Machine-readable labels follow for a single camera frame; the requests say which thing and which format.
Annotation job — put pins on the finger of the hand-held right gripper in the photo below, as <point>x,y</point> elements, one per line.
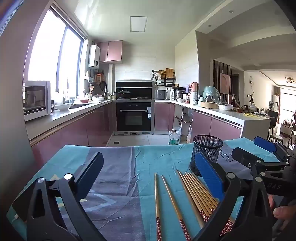
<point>242,156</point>
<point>266,144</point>

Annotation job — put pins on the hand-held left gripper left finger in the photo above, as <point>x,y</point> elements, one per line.
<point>91,171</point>

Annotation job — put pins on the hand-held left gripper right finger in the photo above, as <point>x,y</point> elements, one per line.
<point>209,178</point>

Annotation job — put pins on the bunch of wooden chopsticks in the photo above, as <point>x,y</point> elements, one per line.
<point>198,197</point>

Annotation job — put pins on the black mesh holder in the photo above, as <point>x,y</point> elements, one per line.
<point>208,143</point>

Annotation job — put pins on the single floral-end wooden chopstick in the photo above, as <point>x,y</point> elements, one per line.
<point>173,204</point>
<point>157,208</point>

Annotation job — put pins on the person's right hand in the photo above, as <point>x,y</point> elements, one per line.
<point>283,212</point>

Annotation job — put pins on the black chair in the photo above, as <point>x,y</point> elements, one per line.
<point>273,118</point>

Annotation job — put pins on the yellow flat item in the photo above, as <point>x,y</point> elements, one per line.
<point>252,115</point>

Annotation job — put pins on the pink base cabinets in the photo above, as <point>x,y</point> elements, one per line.
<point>215,126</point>
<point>76,132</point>

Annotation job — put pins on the white tall appliance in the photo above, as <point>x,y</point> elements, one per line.
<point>276,102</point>

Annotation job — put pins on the white plastic bag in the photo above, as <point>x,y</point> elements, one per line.
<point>225,107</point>

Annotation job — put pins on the oil bottle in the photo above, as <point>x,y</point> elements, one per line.
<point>175,139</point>

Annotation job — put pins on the blue grey printed tablecloth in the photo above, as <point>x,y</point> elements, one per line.
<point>150,162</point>

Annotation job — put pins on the beige round basin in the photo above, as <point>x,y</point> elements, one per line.
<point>209,105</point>

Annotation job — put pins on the gold ceiling lamp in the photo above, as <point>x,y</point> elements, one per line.
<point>290,80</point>

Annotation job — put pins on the black built-in oven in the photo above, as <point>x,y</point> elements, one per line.
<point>135,118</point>

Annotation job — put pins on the white bowl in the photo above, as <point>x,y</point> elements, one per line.
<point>98,98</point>
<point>63,107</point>

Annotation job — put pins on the pink bowl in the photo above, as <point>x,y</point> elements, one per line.
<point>84,101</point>

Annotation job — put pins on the green mesh food cover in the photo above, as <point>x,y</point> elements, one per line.
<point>211,92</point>

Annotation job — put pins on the white plastic jar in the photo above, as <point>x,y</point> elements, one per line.
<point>193,97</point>

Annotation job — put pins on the steel faucet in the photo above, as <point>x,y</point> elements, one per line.
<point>105,91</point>

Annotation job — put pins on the pink kettle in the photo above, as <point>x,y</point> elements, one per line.
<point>193,87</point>

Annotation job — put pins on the wok with glass lid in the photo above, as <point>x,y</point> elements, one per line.
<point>124,92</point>

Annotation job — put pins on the black frying pan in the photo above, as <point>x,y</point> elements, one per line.
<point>103,86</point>

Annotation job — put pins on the steel pot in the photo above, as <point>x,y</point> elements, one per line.
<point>178,95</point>

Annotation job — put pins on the white microwave oven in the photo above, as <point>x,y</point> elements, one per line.
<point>37,99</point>

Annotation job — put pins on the black range hood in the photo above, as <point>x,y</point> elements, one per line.
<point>138,89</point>

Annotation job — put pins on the silver countertop appliance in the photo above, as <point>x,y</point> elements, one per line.
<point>160,95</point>

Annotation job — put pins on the wooden cutting board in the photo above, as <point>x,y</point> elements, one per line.
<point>170,73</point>

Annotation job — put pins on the white water heater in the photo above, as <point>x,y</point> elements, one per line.
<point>94,55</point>

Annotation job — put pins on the kitchen window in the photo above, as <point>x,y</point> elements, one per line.
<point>46,58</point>

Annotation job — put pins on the ceiling light panel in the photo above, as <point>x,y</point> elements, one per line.
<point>138,24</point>

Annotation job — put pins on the framed wall picture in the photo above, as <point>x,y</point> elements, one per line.
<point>224,83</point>

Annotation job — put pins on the striped wall panel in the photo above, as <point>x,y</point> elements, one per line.
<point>217,74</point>

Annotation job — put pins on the black wall rack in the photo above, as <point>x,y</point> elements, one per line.
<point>165,81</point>

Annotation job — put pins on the pink wall cabinet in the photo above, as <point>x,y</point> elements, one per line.
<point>111,51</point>

